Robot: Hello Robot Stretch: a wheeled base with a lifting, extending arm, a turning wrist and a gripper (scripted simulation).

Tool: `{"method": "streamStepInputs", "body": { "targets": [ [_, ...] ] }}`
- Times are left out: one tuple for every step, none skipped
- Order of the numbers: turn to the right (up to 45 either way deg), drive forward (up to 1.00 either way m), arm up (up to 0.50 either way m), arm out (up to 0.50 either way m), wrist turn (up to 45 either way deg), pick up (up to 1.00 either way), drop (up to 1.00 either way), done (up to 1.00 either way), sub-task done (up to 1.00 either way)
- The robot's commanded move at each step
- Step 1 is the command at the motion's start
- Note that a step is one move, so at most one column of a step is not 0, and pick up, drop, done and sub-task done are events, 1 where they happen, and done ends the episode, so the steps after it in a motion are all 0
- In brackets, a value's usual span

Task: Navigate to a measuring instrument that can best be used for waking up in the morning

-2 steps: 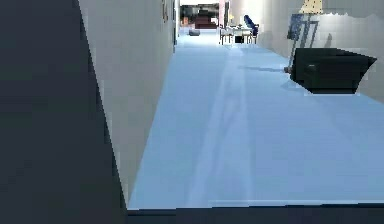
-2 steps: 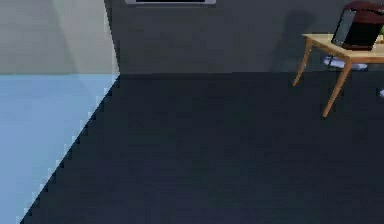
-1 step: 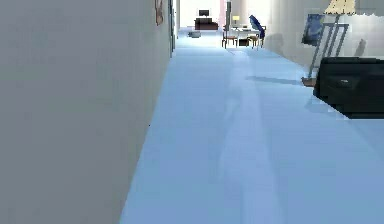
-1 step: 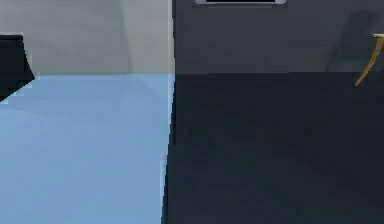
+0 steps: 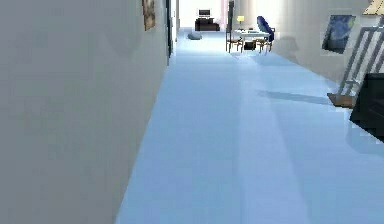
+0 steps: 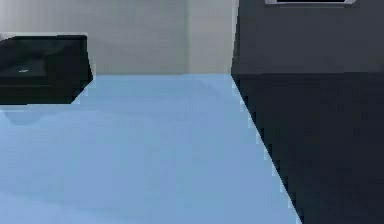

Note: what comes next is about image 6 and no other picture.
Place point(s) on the white framed dark picture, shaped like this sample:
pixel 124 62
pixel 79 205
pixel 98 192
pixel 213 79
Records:
pixel 310 1

